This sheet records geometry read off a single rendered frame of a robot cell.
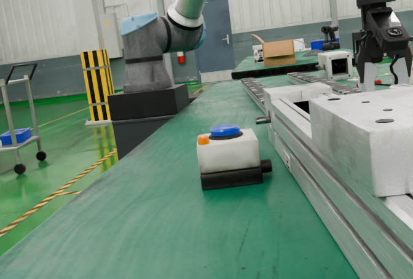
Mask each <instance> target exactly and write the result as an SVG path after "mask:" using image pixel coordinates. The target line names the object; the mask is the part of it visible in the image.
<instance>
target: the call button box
mask: <svg viewBox="0 0 413 279"><path fill-rule="evenodd" d="M201 135H207V136H208V137H209V141H210V143H209V144H205V145H198V141H197V157H198V162H199V171H200V180H201V185H202V189H203V190H208V189H218V188H223V187H233V186H243V185H249V184H258V183H262V173H266V172H271V171H272V163H271V160H270V159H264V160H261V159H260V153H259V143H258V139H257V138H256V135H255V134H254V132H253V130H252V129H251V128H246V129H241V130H240V132H239V133H237V134H234V135H229V136H211V133H207V134H201ZM199 136H200V135H199ZM199 136H198V137H199Z"/></svg>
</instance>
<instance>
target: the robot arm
mask: <svg viewBox="0 0 413 279"><path fill-rule="evenodd" d="M392 1H396V0H356V6H357V7H358V9H361V22H362V29H361V30H360V31H359V32H355V33H352V42H353V57H354V58H356V60H355V64H356V69H357V71H358V74H359V79H358V86H359V88H360V89H361V91H362V93H363V92H372V91H375V89H376V86H375V83H374V81H375V78H376V77H377V74H378V67H377V66H375V65H374V64H373V63H371V57H372V58H373V61H378V60H379V58H380V57H388V58H389V59H391V64H390V71H391V78H392V81H393V83H394V84H395V85H397V84H399V85H400V84H409V78H410V76H411V68H412V54H411V50H410V48H409V46H408V43H409V38H410V35H409V34H408V33H407V31H406V30H405V28H404V26H403V25H402V23H401V22H400V20H399V19H398V17H397V16H396V14H395V13H394V11H393V9H392V8H391V7H387V5H386V2H392ZM205 2H206V0H176V2H175V3H174V4H172V5H170V6H169V8H168V11H167V14H166V16H161V17H158V14H157V12H148V13H145V14H139V15H135V16H132V17H127V18H125V19H123V20H122V21H121V23H120V27H121V36H122V43H123V48H124V56H125V64H126V70H125V77H124V84H123V89H124V93H132V92H144V91H150V90H158V89H163V88H169V87H172V83H171V79H170V76H169V74H168V72H167V69H166V67H165V65H164V63H163V56H162V54H163V53H173V52H188V51H191V50H195V49H197V48H199V47H200V46H201V45H202V43H203V42H204V39H205V35H206V32H205V30H206V26H205V22H204V20H203V15H202V10H203V7H204V5H205ZM355 44H356V52H355ZM394 55H395V57H394Z"/></svg>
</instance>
